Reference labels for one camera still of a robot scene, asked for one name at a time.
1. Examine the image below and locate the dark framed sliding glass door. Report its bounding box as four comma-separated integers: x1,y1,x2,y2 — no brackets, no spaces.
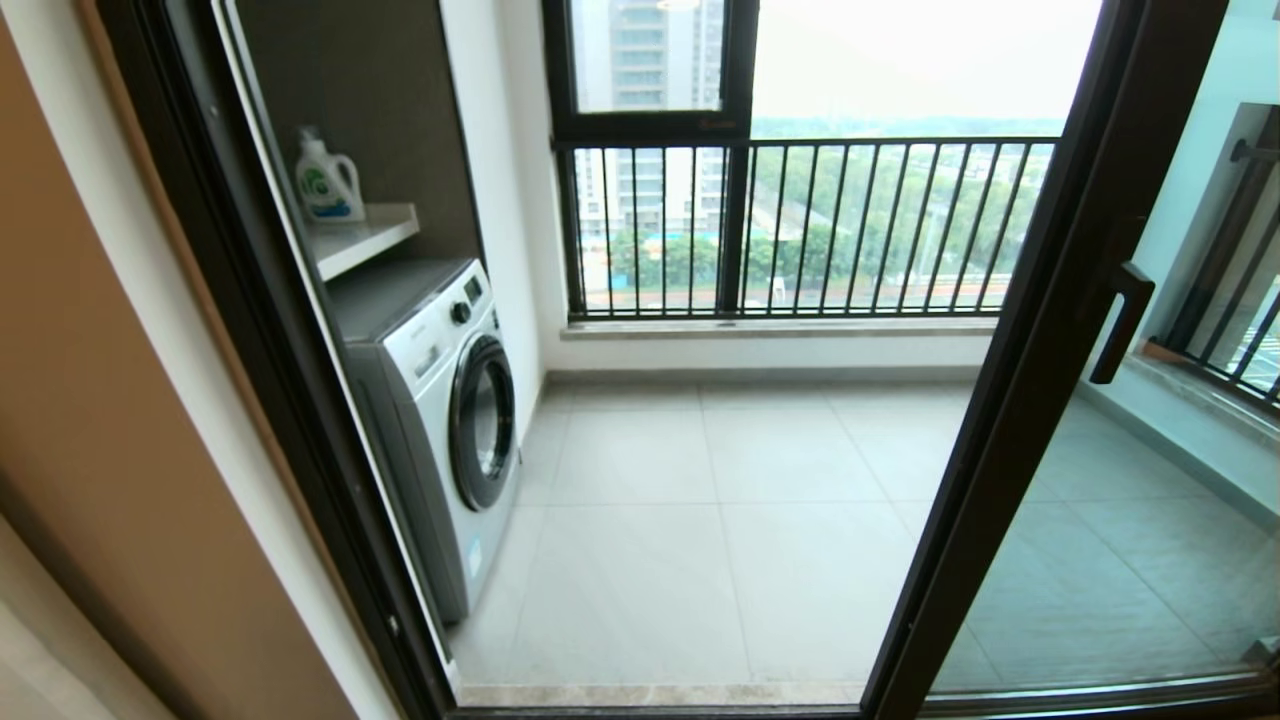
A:
862,0,1280,720

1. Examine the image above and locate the black door handle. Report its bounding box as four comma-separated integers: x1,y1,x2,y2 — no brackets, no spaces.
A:
1088,261,1158,387

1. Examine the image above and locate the stone window sill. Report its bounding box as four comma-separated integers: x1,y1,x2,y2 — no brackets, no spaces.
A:
560,316,1001,343
1140,338,1280,441

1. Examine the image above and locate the white front-load washing machine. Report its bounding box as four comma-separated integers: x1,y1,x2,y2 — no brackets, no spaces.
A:
325,257,523,624

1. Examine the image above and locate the white shelf board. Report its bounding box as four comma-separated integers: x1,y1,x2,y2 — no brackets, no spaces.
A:
305,202,422,283

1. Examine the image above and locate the long black balcony railing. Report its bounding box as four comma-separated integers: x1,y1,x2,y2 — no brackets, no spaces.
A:
553,135,1063,321

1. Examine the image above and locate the grey high-rise building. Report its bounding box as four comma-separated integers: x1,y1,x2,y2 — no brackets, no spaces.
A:
573,0,726,236

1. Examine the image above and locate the white detergent bottle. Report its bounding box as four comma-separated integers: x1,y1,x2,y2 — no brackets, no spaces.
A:
293,126,367,224

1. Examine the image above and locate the short black balcony railing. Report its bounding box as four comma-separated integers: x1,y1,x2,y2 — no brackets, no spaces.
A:
1150,138,1280,406

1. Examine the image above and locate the dark window frame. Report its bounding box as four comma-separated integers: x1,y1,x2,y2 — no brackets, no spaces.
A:
541,0,759,319

